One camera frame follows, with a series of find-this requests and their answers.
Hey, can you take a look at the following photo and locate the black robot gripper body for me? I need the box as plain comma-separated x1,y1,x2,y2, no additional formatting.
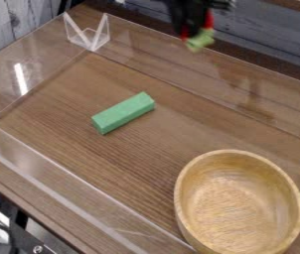
163,0,235,10

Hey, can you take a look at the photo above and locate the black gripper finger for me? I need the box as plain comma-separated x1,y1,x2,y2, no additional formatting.
167,0,188,35
190,0,208,37

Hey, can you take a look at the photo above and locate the red plush strawberry green leaf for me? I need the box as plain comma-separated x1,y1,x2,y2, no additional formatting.
180,10,215,53

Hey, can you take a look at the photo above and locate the green rectangular foam block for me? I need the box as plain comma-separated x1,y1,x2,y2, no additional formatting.
91,92,155,135

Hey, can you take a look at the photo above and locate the wooden oval bowl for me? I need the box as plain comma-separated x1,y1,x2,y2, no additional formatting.
174,149,300,254

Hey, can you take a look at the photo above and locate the clear acrylic tray enclosure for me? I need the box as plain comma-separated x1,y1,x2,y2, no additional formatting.
0,8,300,254

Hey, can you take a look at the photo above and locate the black metal table frame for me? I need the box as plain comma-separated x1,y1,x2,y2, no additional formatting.
0,180,70,254

